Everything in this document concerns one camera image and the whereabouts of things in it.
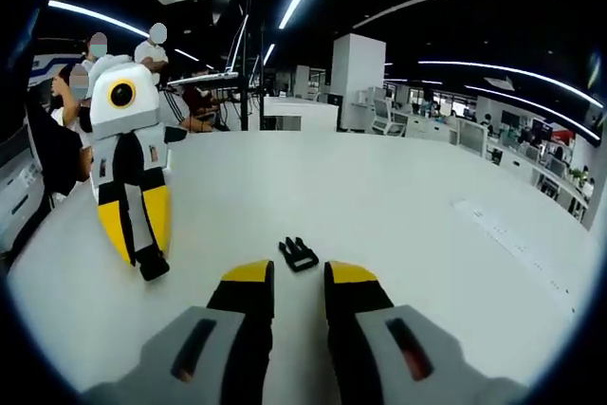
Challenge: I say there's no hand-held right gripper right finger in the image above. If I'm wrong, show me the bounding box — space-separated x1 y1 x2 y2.
323 259 528 405

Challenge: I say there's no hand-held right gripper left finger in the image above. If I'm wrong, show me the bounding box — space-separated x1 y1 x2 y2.
82 259 277 405

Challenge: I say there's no black socket plastic buckle part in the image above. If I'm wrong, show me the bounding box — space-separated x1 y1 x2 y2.
137 251 171 283

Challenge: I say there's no black pronged plastic buckle part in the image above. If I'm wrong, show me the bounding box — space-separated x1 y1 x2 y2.
278 235 321 274

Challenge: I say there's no open silver laptop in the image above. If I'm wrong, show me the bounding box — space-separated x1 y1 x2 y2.
167 12 250 89

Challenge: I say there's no white side cabinet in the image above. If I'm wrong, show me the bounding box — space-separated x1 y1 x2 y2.
0 128 49 248

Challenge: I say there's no blue striped white board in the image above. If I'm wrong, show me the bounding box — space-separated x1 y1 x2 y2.
27 54 73 89

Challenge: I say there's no white partition counter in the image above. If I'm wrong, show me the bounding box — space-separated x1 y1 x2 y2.
262 96 340 132

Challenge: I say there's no white mesh office chair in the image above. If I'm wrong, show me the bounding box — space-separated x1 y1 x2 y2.
371 98 410 137

